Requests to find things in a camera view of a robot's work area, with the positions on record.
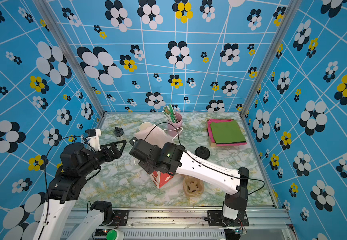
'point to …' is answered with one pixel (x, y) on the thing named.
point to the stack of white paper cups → (143, 126)
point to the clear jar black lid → (118, 132)
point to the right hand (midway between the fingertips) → (148, 157)
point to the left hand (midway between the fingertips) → (120, 142)
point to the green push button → (115, 234)
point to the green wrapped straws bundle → (170, 113)
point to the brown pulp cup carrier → (193, 187)
